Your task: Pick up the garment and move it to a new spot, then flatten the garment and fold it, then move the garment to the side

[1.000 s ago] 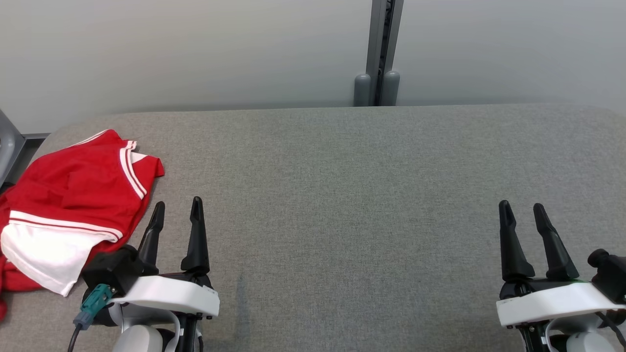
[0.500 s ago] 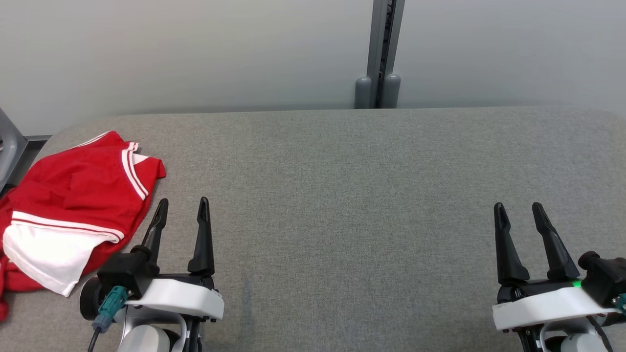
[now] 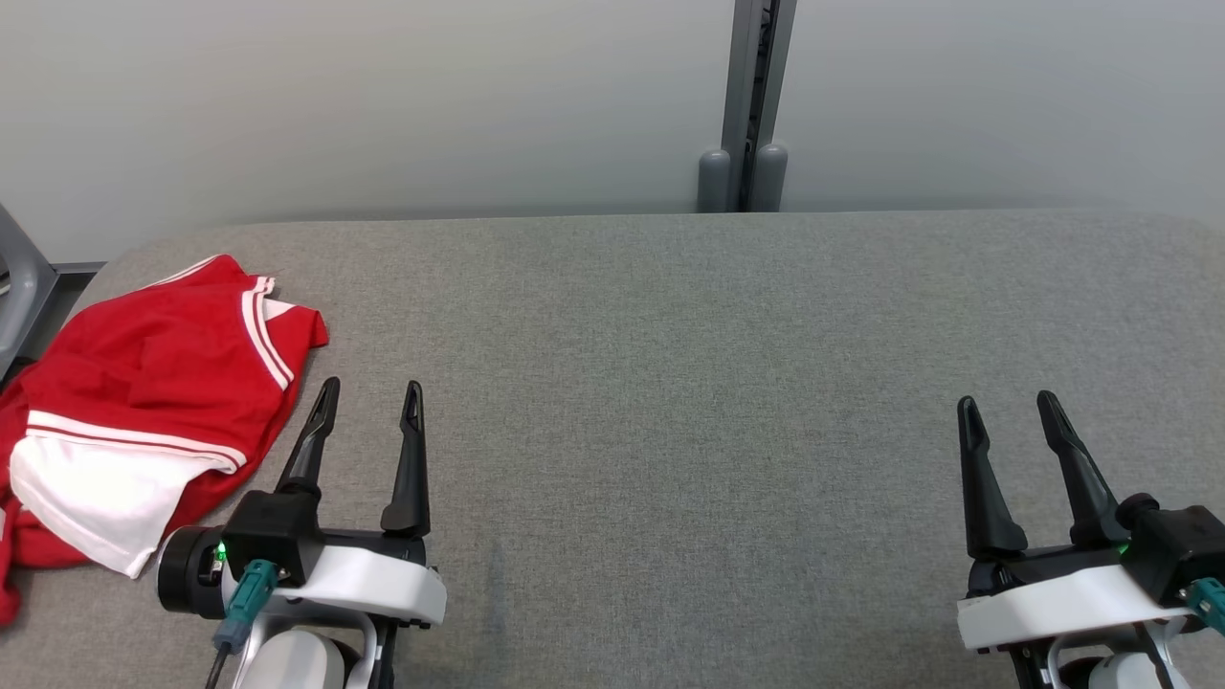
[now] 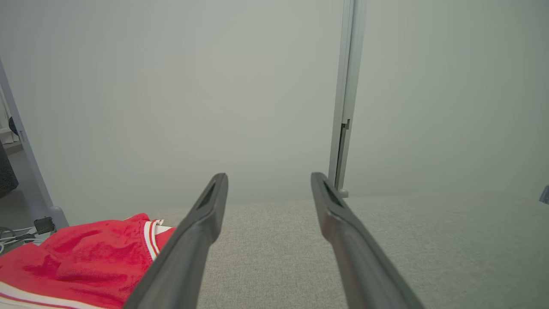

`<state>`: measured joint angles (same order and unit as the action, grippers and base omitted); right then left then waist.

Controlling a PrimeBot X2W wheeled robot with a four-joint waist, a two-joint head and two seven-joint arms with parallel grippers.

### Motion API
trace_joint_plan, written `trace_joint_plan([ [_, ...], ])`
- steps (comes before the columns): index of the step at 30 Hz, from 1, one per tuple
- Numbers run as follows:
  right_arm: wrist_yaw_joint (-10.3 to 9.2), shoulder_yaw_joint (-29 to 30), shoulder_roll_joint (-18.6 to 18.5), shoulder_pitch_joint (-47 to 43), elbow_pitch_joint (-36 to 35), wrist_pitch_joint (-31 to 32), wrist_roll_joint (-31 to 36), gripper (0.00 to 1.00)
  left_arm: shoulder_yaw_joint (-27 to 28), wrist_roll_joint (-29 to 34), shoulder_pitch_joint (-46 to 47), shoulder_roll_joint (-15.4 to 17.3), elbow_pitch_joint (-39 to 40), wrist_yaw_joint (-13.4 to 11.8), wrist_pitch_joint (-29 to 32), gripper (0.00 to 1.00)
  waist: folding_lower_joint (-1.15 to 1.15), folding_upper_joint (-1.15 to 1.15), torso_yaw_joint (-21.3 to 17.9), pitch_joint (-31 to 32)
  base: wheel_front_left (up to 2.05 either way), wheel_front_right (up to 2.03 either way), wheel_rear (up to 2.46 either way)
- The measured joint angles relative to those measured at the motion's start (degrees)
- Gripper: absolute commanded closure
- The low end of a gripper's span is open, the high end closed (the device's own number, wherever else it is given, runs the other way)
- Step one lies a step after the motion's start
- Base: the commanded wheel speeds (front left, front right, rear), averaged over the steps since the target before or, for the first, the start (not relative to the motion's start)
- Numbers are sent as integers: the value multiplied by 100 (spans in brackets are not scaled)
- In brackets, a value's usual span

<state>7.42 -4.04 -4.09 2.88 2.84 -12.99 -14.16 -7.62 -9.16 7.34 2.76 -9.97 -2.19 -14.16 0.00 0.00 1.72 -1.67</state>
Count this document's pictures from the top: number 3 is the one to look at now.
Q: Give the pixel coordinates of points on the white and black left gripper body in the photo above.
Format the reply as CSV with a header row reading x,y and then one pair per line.
x,y
383,584

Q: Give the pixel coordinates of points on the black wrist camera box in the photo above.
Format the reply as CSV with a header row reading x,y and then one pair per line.
x,y
273,536
1182,545

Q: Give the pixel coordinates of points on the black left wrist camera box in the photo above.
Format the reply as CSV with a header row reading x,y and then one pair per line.
x,y
273,536

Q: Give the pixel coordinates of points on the grey curved stand leg with caster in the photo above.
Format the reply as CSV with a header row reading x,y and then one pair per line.
x,y
19,287

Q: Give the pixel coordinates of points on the white and grey right robot arm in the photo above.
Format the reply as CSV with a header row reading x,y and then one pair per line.
x,y
1124,675

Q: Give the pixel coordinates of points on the grey metal partition post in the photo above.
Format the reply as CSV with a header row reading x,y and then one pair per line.
x,y
742,86

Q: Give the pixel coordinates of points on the red and white basketball jersey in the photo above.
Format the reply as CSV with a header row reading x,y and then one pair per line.
x,y
163,373

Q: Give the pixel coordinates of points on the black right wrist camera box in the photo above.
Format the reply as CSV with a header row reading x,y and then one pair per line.
x,y
1182,545

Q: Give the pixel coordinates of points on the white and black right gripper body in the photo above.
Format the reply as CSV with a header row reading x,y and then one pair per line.
x,y
1053,598

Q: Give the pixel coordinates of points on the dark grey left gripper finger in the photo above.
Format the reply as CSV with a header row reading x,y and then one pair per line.
x,y
412,478
311,450

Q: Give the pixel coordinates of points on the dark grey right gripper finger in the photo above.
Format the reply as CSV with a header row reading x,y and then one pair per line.
x,y
1086,488
984,498

